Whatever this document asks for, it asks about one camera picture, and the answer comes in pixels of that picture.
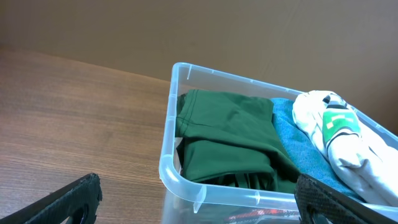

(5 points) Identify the white printed t-shirt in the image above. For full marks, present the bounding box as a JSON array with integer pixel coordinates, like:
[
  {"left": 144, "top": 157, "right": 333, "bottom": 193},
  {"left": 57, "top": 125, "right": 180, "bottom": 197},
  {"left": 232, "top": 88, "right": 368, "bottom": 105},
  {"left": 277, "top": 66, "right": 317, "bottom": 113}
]
[{"left": 292, "top": 90, "right": 397, "bottom": 207}]

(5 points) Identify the dark green cloth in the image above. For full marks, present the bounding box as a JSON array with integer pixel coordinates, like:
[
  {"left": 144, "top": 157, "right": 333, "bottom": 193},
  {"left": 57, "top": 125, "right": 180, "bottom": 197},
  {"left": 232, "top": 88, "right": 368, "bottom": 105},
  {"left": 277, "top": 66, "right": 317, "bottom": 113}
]
[{"left": 175, "top": 90, "right": 300, "bottom": 194}]

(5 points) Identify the blue cloth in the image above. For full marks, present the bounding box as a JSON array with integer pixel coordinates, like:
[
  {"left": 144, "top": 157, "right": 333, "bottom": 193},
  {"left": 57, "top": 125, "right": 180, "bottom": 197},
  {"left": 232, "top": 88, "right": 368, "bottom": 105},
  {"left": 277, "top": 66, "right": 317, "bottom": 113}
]
[{"left": 271, "top": 98, "right": 364, "bottom": 202}]

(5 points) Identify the red plaid cloth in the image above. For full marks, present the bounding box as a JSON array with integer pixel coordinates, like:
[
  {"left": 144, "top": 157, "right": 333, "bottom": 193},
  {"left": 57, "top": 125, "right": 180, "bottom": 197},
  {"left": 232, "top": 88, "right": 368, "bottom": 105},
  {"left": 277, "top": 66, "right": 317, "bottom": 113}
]
[{"left": 223, "top": 208, "right": 300, "bottom": 223}]

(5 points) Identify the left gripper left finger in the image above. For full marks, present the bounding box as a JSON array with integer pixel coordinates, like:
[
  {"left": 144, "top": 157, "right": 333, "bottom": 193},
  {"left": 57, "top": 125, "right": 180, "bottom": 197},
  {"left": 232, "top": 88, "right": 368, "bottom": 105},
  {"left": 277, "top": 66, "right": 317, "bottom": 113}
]
[{"left": 1, "top": 173, "right": 103, "bottom": 224}]

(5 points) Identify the clear plastic storage bin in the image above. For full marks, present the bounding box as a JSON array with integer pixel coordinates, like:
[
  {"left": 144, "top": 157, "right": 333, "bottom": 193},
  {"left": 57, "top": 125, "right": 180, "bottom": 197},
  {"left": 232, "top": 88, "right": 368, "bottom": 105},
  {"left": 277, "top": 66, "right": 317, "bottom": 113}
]
[{"left": 158, "top": 62, "right": 398, "bottom": 224}]

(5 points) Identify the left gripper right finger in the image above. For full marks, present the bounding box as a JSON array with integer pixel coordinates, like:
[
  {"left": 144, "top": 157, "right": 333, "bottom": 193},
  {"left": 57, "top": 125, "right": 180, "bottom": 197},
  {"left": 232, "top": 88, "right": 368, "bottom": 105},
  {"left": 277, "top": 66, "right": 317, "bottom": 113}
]
[{"left": 294, "top": 174, "right": 395, "bottom": 224}]

